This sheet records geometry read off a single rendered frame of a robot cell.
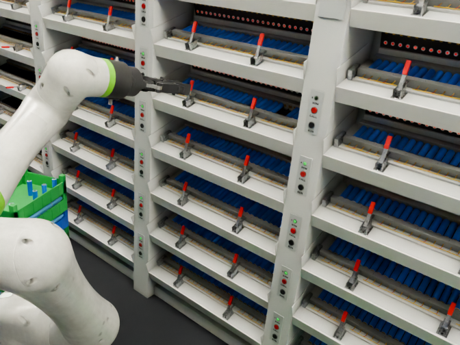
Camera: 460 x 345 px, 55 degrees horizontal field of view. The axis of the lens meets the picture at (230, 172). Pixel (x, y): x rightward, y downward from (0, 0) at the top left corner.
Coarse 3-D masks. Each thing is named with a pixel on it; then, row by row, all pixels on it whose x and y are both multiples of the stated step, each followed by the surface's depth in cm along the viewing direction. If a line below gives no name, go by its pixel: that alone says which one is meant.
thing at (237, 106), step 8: (184, 96) 160; (192, 96) 160; (200, 96) 157; (208, 96) 155; (216, 96) 154; (224, 104) 152; (232, 104) 149; (240, 104) 148; (248, 112) 146; (256, 112) 144; (264, 112) 142; (272, 112) 142; (264, 120) 141; (272, 120) 141; (280, 120) 139; (288, 120) 137; (296, 120) 136; (288, 128) 136
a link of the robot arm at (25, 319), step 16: (0, 304) 103; (16, 304) 102; (32, 304) 103; (0, 320) 101; (16, 320) 100; (32, 320) 101; (48, 320) 101; (0, 336) 103; (16, 336) 102; (32, 336) 101; (48, 336) 101
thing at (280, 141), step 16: (176, 80) 170; (224, 80) 162; (160, 96) 164; (288, 96) 147; (176, 112) 158; (192, 112) 152; (208, 112) 151; (224, 112) 150; (240, 112) 148; (224, 128) 146; (240, 128) 141; (256, 128) 140; (272, 128) 139; (272, 144) 136; (288, 144) 132
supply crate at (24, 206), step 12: (24, 180) 185; (36, 180) 186; (48, 180) 184; (60, 180) 180; (24, 192) 179; (48, 192) 172; (60, 192) 180; (12, 204) 155; (24, 204) 171; (36, 204) 166; (48, 204) 173; (0, 216) 157; (12, 216) 156; (24, 216) 161
